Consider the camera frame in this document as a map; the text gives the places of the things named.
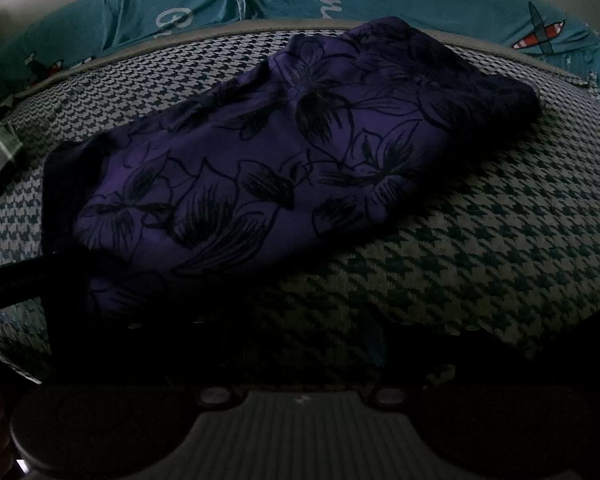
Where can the blue printed bed bumper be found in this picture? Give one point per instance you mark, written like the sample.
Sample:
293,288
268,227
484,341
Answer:
380,5

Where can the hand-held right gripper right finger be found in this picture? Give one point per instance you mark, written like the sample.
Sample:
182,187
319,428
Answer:
375,347

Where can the purple floral garment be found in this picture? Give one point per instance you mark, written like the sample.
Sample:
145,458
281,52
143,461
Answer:
280,160

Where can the houndstooth mattress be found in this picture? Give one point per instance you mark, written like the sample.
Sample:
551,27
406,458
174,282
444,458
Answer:
480,220

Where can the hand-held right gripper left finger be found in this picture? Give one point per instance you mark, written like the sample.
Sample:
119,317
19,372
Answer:
210,360

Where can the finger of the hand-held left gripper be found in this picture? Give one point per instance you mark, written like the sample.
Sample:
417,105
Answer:
20,281

